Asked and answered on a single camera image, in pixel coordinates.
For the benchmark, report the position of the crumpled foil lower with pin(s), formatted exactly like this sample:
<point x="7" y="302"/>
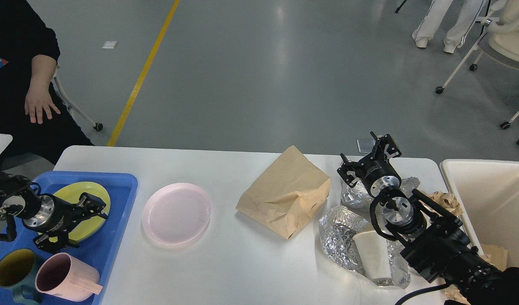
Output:
<point x="337" y="229"/>

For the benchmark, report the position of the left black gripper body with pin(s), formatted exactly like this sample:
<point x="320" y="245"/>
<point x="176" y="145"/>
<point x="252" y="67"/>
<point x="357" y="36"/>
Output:
<point x="55" y="216"/>

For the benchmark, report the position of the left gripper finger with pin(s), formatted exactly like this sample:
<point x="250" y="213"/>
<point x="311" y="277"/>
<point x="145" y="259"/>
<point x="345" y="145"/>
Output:
<point x="88" y="207"/>
<point x="43" y="243"/>

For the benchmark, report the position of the grey floor plate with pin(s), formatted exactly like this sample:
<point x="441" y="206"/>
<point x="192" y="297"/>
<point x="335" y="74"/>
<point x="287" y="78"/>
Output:
<point x="365" y="146"/>

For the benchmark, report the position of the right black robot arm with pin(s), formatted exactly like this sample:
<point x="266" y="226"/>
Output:
<point x="433" y="242"/>

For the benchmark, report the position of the blue plastic tray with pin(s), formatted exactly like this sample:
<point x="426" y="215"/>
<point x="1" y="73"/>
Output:
<point x="101" y="248"/>

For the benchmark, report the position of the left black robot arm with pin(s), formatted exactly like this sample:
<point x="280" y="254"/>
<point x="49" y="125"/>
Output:
<point x="19" y="198"/>

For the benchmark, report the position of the white paper cup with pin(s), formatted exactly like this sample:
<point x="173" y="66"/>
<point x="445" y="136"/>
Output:
<point x="373" y="252"/>

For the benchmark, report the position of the crumpled foil upper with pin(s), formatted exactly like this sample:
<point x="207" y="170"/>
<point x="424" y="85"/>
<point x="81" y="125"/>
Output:
<point x="355" y="195"/>

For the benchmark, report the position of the crumpled foil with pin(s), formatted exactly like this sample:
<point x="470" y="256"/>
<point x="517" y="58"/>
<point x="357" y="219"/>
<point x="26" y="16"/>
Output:
<point x="337" y="229"/>
<point x="355" y="195"/>

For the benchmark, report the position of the pink mug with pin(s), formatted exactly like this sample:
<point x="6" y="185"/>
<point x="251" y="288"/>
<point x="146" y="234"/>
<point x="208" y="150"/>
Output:
<point x="67" y="277"/>

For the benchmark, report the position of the seated person's hand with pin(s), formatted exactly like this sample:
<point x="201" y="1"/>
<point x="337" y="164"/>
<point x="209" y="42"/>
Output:
<point x="38" y="104"/>

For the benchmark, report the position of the crumpled brown paper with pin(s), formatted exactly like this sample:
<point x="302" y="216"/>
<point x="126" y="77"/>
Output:
<point x="448" y="201"/>

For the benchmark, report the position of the yellow plate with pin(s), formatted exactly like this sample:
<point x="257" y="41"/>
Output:
<point x="71" y="194"/>

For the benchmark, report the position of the cream office chair right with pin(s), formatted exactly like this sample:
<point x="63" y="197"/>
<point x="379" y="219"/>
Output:
<point x="500" y="39"/>

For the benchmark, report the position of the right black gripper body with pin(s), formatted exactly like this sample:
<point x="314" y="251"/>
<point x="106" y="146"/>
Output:
<point x="376" y="175"/>

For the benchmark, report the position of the brown paper bag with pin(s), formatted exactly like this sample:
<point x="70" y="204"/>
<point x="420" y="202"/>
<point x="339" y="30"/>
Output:
<point x="286" y="196"/>

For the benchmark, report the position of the pink plate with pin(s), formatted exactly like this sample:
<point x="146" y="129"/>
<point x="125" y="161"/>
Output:
<point x="176" y="215"/>

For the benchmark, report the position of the cream plastic bin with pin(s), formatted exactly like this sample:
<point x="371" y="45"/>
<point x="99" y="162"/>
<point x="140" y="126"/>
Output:
<point x="488" y="191"/>

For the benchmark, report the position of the seated person in black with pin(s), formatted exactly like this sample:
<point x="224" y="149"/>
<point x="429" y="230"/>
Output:
<point x="29" y="54"/>

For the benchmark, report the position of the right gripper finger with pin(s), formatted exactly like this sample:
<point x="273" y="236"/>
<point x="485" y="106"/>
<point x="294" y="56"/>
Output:
<point x="349" y="171"/>
<point x="384" y="148"/>

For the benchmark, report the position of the teal mug yellow inside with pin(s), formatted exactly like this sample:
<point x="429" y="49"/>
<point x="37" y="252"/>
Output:
<point x="18" y="271"/>

